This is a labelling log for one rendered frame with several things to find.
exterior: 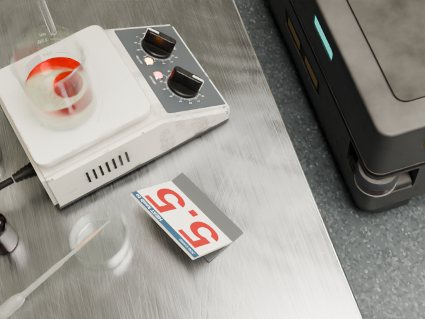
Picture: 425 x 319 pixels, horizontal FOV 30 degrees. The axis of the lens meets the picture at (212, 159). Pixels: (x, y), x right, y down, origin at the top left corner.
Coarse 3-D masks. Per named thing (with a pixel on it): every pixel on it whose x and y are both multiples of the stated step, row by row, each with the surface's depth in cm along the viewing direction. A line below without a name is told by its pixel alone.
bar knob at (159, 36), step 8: (152, 32) 80; (160, 32) 80; (144, 40) 81; (152, 40) 80; (160, 40) 80; (168, 40) 80; (144, 48) 80; (152, 48) 81; (160, 48) 81; (168, 48) 81; (160, 56) 80; (168, 56) 81
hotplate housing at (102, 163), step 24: (120, 48) 79; (144, 120) 75; (168, 120) 76; (192, 120) 78; (216, 120) 80; (24, 144) 75; (96, 144) 74; (120, 144) 74; (144, 144) 77; (168, 144) 79; (24, 168) 77; (48, 168) 73; (72, 168) 74; (96, 168) 75; (120, 168) 78; (48, 192) 75; (72, 192) 77
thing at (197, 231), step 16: (144, 192) 76; (160, 192) 77; (176, 192) 78; (160, 208) 75; (176, 208) 76; (192, 208) 77; (176, 224) 74; (192, 224) 75; (208, 224) 76; (192, 240) 73; (208, 240) 74; (224, 240) 75
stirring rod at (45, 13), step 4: (40, 0) 61; (44, 0) 61; (40, 4) 61; (44, 4) 62; (40, 8) 62; (44, 8) 62; (44, 12) 62; (48, 12) 62; (44, 16) 63; (48, 16) 63; (44, 20) 63; (48, 20) 63; (48, 24) 64; (52, 24) 64; (48, 28) 64; (52, 28) 64; (52, 32) 64
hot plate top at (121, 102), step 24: (96, 48) 77; (0, 72) 76; (96, 72) 76; (120, 72) 76; (0, 96) 75; (24, 96) 75; (120, 96) 74; (144, 96) 74; (24, 120) 74; (96, 120) 73; (120, 120) 73; (48, 144) 72; (72, 144) 72
